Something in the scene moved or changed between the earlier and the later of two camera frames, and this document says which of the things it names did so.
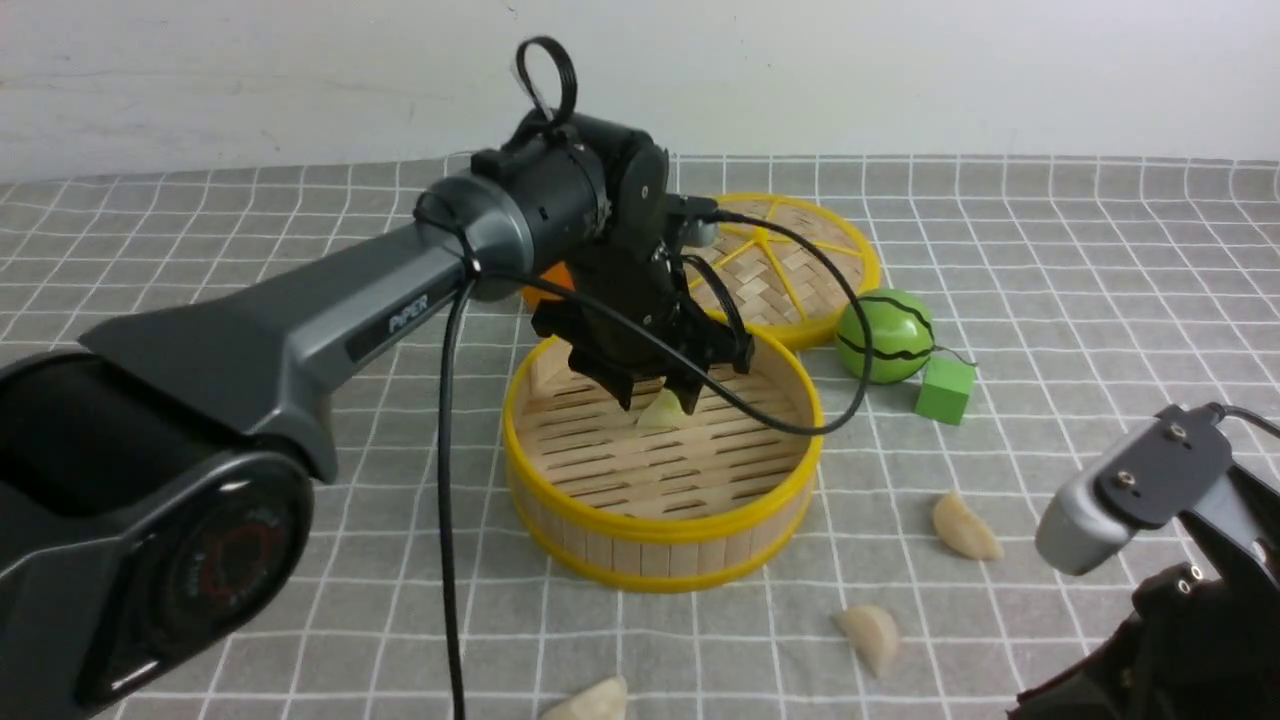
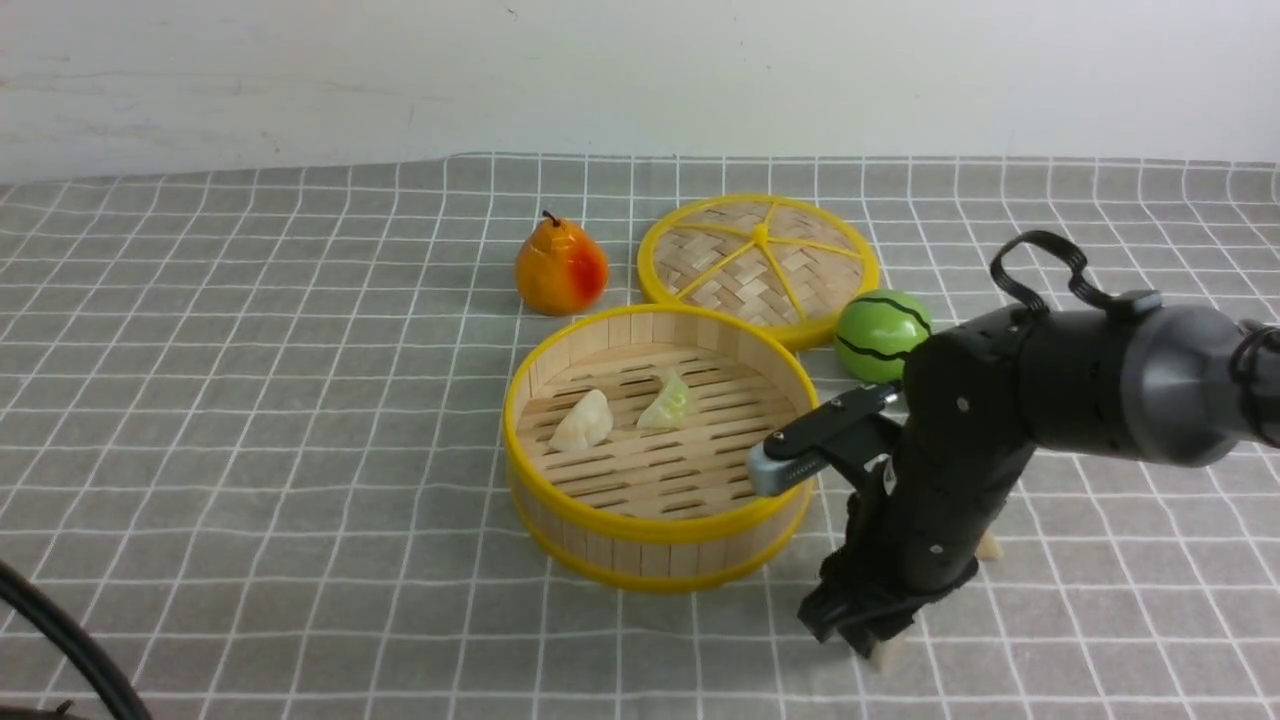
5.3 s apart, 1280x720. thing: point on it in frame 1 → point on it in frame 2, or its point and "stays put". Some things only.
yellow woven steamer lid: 789,297 stays put
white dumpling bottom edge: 607,701 → 587,424
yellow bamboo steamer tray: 650,498 stays put
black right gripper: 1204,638 → 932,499
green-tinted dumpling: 664,411 stays put
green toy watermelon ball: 901,334 stays put
